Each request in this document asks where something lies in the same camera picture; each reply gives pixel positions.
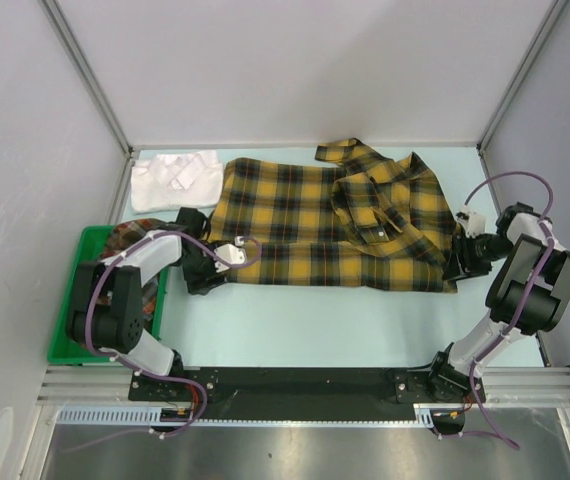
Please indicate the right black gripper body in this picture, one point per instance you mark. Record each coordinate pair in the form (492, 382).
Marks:
(479, 252)

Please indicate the aluminium front frame rail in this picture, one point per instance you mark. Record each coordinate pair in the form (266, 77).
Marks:
(517, 387)

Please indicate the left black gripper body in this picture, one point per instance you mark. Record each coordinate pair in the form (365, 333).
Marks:
(199, 266)

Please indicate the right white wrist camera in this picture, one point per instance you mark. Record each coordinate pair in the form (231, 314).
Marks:
(473, 224)

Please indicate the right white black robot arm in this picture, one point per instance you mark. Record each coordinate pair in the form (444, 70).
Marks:
(529, 294)

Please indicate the white slotted cable duct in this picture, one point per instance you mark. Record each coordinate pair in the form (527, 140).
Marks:
(158, 417)

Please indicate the red plaid crumpled shirt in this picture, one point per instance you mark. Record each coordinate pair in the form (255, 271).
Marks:
(122, 236)

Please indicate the left aluminium corner post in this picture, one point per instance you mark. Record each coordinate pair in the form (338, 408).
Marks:
(73, 49)

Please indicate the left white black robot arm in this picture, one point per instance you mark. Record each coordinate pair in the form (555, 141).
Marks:
(113, 298)

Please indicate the yellow plaid long sleeve shirt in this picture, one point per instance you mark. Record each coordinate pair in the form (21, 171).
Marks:
(355, 219)

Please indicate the green plastic bin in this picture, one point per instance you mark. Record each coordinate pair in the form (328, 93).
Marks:
(62, 350)

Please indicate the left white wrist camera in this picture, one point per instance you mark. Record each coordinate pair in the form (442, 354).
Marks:
(230, 255)

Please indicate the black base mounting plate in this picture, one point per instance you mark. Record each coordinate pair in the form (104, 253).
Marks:
(324, 394)

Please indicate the white folded shirt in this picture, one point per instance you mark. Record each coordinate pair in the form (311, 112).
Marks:
(171, 181)

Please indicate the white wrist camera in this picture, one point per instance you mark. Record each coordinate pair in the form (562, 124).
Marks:
(230, 255)
(473, 224)

